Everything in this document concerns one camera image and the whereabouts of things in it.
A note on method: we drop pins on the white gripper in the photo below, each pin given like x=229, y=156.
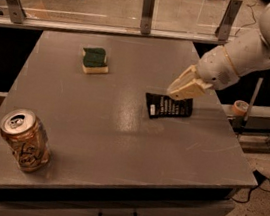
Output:
x=215, y=70

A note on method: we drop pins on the black rxbar chocolate wrapper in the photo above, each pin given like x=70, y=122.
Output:
x=160, y=106

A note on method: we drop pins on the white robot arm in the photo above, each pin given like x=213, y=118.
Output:
x=251, y=51

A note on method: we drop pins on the green and yellow sponge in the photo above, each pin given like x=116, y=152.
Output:
x=94, y=61

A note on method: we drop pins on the roll of tan tape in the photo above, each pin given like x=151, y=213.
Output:
x=240, y=108

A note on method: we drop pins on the clear acrylic barrier panel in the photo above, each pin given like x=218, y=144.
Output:
x=195, y=20

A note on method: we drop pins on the brown aluminium drink can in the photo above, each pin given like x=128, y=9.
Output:
x=27, y=139

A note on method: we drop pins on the right metal panel bracket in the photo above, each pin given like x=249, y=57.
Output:
x=223, y=30

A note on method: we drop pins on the grey metal upright post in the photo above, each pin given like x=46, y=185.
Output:
x=253, y=98

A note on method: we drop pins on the middle metal panel bracket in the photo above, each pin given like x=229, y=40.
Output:
x=147, y=15

